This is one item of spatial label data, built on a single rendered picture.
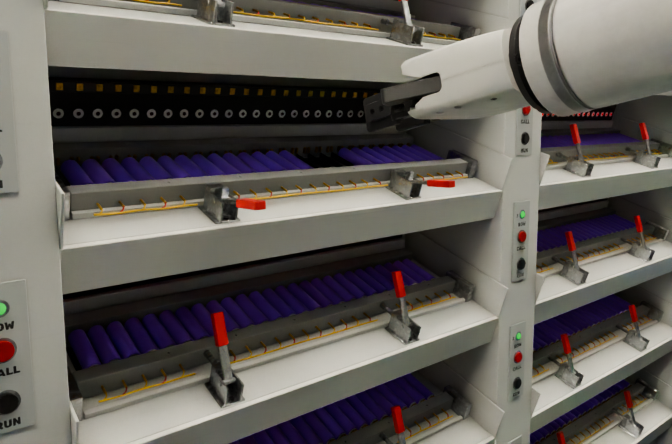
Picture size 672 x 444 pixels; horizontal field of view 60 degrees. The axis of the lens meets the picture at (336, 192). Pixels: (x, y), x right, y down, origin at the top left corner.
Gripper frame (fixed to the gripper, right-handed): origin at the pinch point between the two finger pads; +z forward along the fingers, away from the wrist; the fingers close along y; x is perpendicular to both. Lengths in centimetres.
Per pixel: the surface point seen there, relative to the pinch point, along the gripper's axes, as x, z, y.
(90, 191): 3.4, 17.9, 22.8
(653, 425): 64, 26, -93
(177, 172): 1.7, 21.8, 12.4
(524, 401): 43, 21, -41
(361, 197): 6.9, 16.3, -8.6
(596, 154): 4, 19, -74
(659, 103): -7, 17, -104
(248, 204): 6.7, 9.2, 11.6
